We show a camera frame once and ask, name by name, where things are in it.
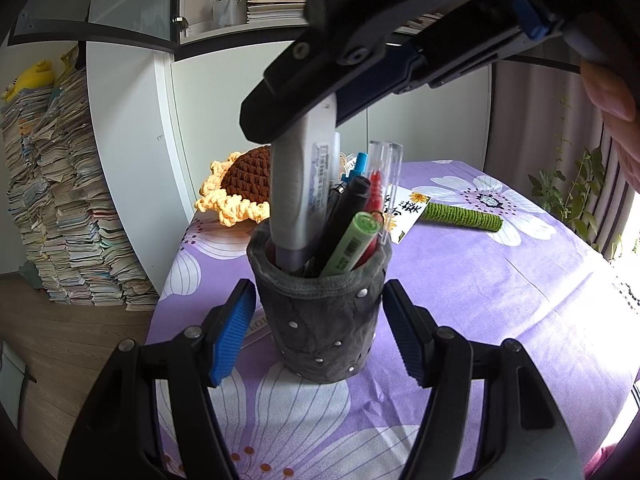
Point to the clear pen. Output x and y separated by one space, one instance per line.
390 165

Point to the person's right hand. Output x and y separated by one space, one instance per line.
617 110

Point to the red pen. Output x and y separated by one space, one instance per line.
374 192

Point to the crochet sunflower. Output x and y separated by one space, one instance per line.
245 172

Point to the pink curtain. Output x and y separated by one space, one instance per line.
530 120

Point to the stack of magazines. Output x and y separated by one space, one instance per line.
275 7

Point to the green potted plant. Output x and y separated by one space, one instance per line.
580 195

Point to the black pen white print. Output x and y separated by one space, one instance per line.
340 230

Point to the tall pile of books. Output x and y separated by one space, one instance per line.
65 200

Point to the green crochet stem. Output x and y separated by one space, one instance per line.
460 217

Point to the grey bed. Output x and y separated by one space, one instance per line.
10 375

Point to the yellow plush toy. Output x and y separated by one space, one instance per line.
30 80

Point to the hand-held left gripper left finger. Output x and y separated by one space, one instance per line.
230 335

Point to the purple floral tablecloth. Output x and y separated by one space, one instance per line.
500 310

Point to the stack of flat books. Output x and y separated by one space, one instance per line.
420 25

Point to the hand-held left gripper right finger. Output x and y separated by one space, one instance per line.
407 337

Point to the grey studded pen holder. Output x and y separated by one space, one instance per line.
320 325

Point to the person's pink clothing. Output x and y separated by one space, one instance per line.
600 462

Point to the white sunflower tag card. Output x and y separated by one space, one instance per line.
405 215

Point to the green pen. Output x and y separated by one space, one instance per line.
350 247

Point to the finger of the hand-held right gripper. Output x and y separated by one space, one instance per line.
300 85
380 80

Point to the blue pen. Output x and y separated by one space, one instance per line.
362 162

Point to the white correction tape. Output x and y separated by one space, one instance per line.
300 200

